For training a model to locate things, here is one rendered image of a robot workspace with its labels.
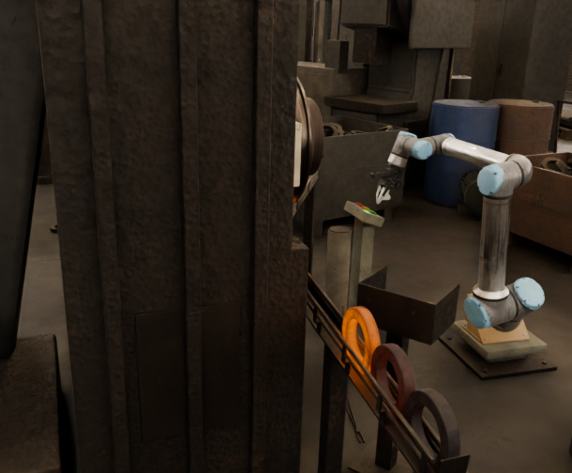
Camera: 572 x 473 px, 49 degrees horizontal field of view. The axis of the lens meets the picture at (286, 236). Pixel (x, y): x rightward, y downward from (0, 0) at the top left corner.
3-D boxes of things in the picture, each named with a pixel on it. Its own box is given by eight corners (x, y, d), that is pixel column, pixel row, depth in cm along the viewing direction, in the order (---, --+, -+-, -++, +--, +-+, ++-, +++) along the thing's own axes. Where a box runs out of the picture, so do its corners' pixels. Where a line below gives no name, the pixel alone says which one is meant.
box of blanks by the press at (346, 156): (302, 239, 459) (306, 134, 434) (243, 211, 523) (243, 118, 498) (402, 219, 516) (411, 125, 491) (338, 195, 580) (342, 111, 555)
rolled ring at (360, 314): (387, 349, 162) (376, 351, 161) (368, 385, 175) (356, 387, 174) (364, 292, 173) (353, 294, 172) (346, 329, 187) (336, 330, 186)
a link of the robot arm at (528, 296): (533, 315, 290) (554, 301, 275) (503, 326, 284) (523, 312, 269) (517, 286, 296) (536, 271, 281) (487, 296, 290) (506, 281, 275)
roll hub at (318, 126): (285, 91, 233) (281, 164, 243) (313, 105, 208) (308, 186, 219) (299, 91, 235) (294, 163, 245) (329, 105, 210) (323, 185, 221)
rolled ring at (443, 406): (423, 371, 147) (411, 373, 146) (469, 426, 131) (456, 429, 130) (410, 430, 155) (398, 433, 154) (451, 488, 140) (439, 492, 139)
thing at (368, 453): (413, 499, 210) (435, 304, 187) (345, 468, 224) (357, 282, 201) (436, 466, 226) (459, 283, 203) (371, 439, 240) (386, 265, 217)
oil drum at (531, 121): (501, 207, 558) (516, 105, 529) (461, 190, 610) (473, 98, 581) (554, 203, 577) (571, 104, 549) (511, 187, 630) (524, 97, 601)
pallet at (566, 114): (615, 140, 924) (620, 118, 913) (565, 140, 909) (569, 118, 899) (566, 127, 1035) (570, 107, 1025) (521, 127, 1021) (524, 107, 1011)
